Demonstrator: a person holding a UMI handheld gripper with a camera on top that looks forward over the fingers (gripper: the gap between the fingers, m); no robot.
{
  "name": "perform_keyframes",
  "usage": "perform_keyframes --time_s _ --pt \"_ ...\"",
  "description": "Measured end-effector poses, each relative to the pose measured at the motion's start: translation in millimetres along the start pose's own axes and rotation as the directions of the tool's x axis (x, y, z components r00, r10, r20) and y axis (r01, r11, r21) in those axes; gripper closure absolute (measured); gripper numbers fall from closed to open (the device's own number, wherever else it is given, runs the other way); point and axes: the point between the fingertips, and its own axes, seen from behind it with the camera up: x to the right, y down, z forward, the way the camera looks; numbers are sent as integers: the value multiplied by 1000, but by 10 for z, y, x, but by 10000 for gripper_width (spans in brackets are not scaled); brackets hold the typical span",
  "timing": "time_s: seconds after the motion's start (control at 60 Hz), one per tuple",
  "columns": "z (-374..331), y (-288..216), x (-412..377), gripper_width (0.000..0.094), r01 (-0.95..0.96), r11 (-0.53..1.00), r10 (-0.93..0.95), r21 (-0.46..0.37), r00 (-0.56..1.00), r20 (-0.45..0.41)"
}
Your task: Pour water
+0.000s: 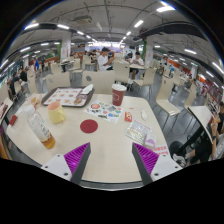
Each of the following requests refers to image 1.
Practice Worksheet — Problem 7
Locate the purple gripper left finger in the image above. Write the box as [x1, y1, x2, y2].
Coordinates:
[42, 143, 91, 185]

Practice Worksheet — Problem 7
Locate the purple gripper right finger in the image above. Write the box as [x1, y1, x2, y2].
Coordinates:
[132, 143, 182, 185]

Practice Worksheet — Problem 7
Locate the pink white leaflet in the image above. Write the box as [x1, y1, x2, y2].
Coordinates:
[153, 145, 169, 155]

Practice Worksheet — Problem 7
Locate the clear plastic bag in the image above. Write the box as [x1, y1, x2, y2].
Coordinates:
[125, 120, 152, 144]

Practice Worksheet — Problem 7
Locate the red round coaster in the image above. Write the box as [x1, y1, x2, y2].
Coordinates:
[80, 119, 98, 133]

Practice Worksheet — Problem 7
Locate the small white wrapper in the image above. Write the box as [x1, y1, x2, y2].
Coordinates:
[141, 110, 148, 120]

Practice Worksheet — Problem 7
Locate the yellow plastic cup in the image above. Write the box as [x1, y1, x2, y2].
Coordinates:
[47, 102, 66, 124]

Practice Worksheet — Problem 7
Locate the plastic bottle with amber drink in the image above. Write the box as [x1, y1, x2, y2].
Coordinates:
[25, 105, 55, 149]

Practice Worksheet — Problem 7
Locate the small red sauce packet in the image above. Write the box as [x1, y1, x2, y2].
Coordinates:
[125, 112, 132, 122]

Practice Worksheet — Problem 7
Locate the person seated right edge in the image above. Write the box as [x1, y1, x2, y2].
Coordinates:
[173, 102, 224, 167]

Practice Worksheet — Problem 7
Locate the colourful printed flyer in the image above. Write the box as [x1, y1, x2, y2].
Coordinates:
[85, 100, 123, 124]

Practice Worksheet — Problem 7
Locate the brown food tray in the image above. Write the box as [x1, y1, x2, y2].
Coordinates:
[42, 87, 94, 108]

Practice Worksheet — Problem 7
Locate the neighbouring table right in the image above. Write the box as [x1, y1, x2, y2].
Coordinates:
[177, 106, 213, 154]

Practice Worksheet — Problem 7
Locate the white crumpled napkin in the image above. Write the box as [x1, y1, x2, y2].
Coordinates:
[81, 84, 94, 95]

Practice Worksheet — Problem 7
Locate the red paper cup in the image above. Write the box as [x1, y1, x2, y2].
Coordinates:
[112, 84, 127, 106]

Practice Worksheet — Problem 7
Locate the beige chair left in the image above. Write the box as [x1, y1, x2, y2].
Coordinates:
[46, 72, 71, 92]

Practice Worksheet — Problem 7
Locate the beige chair back right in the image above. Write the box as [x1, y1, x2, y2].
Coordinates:
[134, 68, 156, 97]

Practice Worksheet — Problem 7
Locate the beige chair behind table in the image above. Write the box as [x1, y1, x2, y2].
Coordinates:
[82, 70, 115, 95]

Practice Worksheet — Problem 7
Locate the beige chair centre back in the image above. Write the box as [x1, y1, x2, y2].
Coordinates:
[113, 62, 130, 83]

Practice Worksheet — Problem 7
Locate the person in black left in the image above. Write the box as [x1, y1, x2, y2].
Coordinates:
[10, 73, 21, 99]

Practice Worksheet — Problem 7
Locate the seated person white shirt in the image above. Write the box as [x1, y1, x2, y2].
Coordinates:
[128, 52, 144, 80]

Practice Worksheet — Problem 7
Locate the man in white shirt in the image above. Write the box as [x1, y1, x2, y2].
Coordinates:
[98, 47, 115, 71]

